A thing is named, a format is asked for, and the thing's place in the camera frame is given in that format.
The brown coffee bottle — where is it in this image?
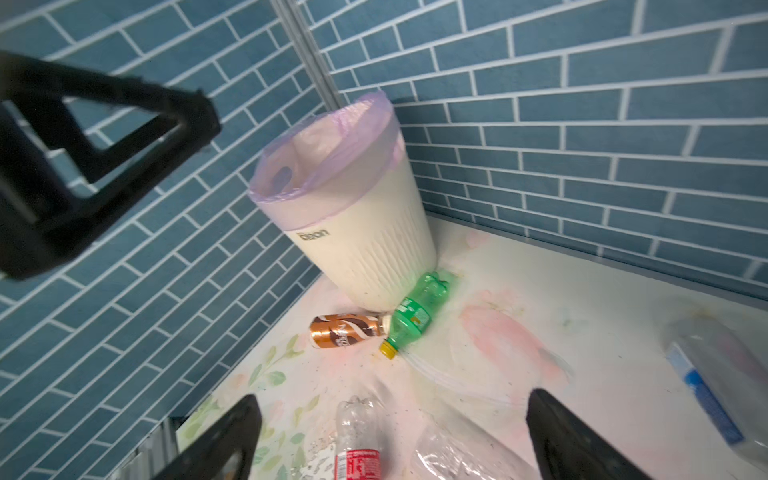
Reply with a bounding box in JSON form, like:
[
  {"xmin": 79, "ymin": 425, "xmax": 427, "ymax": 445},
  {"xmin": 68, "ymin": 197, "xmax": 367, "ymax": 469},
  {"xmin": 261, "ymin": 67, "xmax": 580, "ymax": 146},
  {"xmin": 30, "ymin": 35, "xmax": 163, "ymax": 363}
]
[{"xmin": 309, "ymin": 313, "xmax": 391, "ymax": 349}]

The red-label bottle yellow cap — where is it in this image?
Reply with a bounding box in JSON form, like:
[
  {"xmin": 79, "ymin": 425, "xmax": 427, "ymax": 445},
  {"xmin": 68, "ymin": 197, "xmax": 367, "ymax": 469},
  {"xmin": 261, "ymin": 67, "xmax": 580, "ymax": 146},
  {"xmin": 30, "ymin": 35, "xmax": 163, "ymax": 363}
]
[{"xmin": 334, "ymin": 396, "xmax": 383, "ymax": 480}]

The white plastic trash bin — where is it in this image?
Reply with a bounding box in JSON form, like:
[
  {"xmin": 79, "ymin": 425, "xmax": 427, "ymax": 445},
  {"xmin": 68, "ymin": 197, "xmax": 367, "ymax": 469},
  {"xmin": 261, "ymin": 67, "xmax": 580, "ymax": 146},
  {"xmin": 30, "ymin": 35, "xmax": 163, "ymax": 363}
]
[{"xmin": 265, "ymin": 130, "xmax": 437, "ymax": 311}]

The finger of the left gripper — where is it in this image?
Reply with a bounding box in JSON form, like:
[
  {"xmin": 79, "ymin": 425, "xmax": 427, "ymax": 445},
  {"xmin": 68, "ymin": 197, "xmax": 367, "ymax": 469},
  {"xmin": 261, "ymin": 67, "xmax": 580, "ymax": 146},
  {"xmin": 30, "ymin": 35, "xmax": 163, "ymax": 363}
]
[{"xmin": 1, "ymin": 52, "xmax": 221, "ymax": 279}]

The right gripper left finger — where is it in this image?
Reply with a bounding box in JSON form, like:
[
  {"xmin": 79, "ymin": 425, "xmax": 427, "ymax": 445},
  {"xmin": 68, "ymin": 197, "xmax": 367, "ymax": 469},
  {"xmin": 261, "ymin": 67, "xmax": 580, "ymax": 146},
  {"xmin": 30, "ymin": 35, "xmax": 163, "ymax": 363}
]
[{"xmin": 154, "ymin": 394, "xmax": 262, "ymax": 480}]

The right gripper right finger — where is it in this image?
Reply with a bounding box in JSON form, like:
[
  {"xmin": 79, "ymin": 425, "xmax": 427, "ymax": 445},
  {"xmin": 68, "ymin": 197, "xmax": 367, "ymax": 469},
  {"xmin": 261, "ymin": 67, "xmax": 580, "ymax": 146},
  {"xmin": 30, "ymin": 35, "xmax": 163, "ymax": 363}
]
[{"xmin": 526, "ymin": 388, "xmax": 650, "ymax": 480}]

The pink bin liner bag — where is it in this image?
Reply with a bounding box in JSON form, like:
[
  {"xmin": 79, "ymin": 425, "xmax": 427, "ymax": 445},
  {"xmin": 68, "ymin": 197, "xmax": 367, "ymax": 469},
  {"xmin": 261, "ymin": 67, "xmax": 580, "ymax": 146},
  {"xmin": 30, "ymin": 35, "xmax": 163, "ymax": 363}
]
[{"xmin": 248, "ymin": 91, "xmax": 405, "ymax": 231}]

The crushed clear plastic bottle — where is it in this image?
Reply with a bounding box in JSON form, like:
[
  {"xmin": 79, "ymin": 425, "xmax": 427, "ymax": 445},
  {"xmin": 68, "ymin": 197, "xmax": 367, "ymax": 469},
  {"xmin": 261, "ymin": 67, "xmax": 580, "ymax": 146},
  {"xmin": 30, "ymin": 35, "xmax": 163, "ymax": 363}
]
[{"xmin": 411, "ymin": 416, "xmax": 540, "ymax": 479}]

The green plastic bottle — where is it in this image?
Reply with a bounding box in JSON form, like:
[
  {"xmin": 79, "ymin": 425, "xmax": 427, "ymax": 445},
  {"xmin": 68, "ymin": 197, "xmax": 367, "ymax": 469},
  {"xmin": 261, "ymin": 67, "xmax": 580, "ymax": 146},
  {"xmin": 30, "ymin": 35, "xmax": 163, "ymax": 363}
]
[{"xmin": 379, "ymin": 272, "xmax": 450, "ymax": 360}]

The aluminium rail frame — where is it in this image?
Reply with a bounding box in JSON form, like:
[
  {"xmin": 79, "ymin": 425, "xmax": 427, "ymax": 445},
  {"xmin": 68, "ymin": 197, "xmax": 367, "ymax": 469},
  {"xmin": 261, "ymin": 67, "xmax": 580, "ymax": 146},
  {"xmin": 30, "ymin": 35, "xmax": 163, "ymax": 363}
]
[{"xmin": 107, "ymin": 417, "xmax": 179, "ymax": 480}]

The clear bottle blue cap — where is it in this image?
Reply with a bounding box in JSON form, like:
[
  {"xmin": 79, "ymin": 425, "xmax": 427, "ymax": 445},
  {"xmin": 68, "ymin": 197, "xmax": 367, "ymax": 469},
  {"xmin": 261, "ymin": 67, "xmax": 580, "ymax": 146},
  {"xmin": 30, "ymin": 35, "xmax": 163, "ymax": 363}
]
[{"xmin": 661, "ymin": 316, "xmax": 767, "ymax": 471}]

